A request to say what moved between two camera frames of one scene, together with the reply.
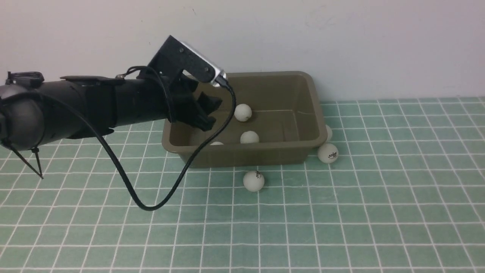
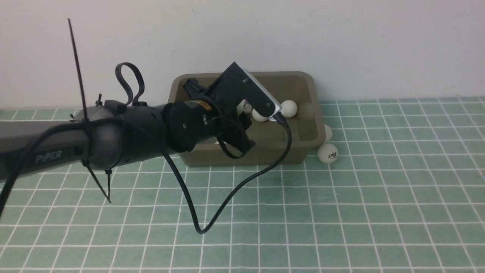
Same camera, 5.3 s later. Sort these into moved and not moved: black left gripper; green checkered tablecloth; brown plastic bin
Moved: black left gripper
Not moved: green checkered tablecloth; brown plastic bin
